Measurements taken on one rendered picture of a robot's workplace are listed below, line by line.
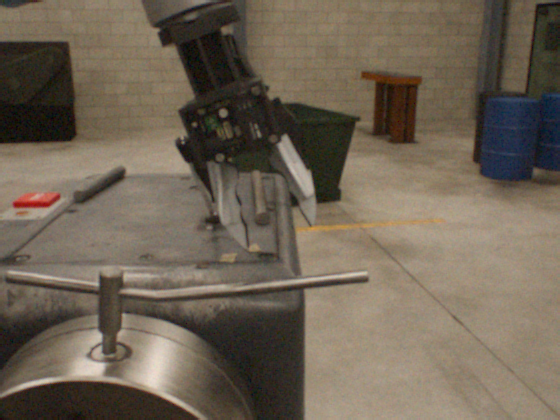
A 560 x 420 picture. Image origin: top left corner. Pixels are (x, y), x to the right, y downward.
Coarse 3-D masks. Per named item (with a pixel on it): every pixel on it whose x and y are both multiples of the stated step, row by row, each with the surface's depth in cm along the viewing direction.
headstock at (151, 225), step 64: (64, 192) 104; (128, 192) 104; (192, 192) 104; (0, 256) 73; (64, 256) 73; (128, 256) 73; (192, 256) 73; (256, 256) 73; (0, 320) 66; (64, 320) 66; (192, 320) 66; (256, 320) 66; (256, 384) 69
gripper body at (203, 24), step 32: (160, 32) 46; (192, 32) 43; (192, 64) 46; (224, 64) 46; (224, 96) 44; (256, 96) 46; (192, 128) 47; (224, 128) 46; (256, 128) 45; (224, 160) 48
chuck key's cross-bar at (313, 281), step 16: (16, 272) 53; (352, 272) 50; (48, 288) 53; (64, 288) 52; (80, 288) 52; (96, 288) 52; (128, 288) 52; (192, 288) 52; (208, 288) 51; (224, 288) 51; (240, 288) 51; (256, 288) 51; (272, 288) 51; (288, 288) 50; (304, 288) 50
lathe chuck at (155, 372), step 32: (32, 352) 57; (64, 352) 55; (128, 352) 55; (160, 352) 56; (192, 352) 59; (0, 384) 53; (32, 384) 50; (64, 384) 50; (96, 384) 50; (128, 384) 51; (160, 384) 52; (192, 384) 55; (224, 384) 59; (32, 416) 51; (64, 416) 51; (96, 416) 51; (128, 416) 51; (160, 416) 52; (192, 416) 52; (224, 416) 55
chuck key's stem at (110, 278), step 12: (108, 276) 51; (120, 276) 52; (108, 288) 51; (120, 288) 52; (108, 300) 52; (120, 300) 52; (108, 312) 52; (120, 312) 53; (108, 324) 52; (120, 324) 53; (108, 336) 53; (108, 348) 54
